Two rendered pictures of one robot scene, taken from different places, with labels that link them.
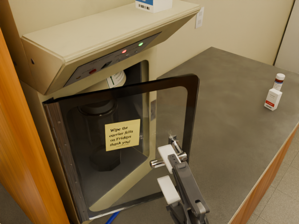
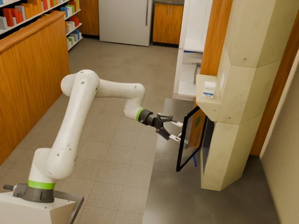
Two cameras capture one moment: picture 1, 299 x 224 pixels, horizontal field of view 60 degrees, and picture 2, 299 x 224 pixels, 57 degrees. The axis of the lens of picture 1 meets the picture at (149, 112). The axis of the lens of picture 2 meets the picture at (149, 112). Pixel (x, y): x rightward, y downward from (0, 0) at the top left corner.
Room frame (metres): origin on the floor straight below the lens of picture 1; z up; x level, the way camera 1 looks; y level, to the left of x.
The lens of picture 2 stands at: (1.33, -0.95, 2.16)
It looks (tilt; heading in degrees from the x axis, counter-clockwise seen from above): 33 degrees down; 144
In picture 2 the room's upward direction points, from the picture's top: 4 degrees clockwise
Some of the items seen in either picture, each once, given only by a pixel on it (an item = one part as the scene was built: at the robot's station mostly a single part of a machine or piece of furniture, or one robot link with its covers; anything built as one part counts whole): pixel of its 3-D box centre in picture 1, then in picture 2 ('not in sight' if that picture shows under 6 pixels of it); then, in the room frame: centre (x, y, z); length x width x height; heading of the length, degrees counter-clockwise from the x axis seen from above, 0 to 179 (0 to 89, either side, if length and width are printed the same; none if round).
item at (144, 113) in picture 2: not in sight; (146, 117); (0.16, -0.12, 1.20); 0.12 x 0.06 x 0.09; 110
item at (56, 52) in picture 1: (125, 45); (205, 96); (0.46, 0.04, 1.46); 0.32 x 0.11 x 0.10; 138
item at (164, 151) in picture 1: (170, 158); (177, 123); (0.36, -0.04, 1.25); 0.07 x 0.03 x 0.01; 20
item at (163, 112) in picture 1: (133, 156); (193, 134); (0.43, 0.04, 1.19); 0.30 x 0.01 x 0.40; 110
